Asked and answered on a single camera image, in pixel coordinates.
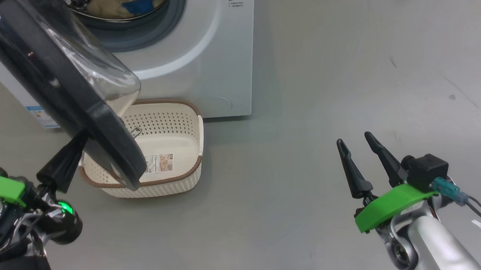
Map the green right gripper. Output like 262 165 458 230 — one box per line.
336 129 441 234

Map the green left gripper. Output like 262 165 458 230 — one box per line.
0 131 92 217

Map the round dark washing machine door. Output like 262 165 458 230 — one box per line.
0 0 148 197

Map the yellow garment with blue cuffs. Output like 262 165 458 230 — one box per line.
84 0 171 20

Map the paper product label in basket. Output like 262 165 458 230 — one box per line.
144 153 174 174

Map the cream perforated laundry basket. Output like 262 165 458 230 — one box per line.
76 97 207 200

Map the white front-load washing machine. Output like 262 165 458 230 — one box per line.
0 0 260 132

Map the blue energy label sticker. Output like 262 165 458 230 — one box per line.
25 105 60 130

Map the black cable with teal connector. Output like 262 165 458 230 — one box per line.
432 176 481 237

